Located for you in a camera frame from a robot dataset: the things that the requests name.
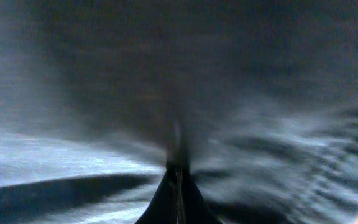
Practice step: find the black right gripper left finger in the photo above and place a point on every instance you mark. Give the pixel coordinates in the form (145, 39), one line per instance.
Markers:
(163, 205)

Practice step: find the navy blue shorts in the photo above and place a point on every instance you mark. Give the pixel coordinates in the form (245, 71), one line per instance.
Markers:
(258, 99)

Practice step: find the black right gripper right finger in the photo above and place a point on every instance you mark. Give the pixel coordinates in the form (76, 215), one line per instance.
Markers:
(191, 206)

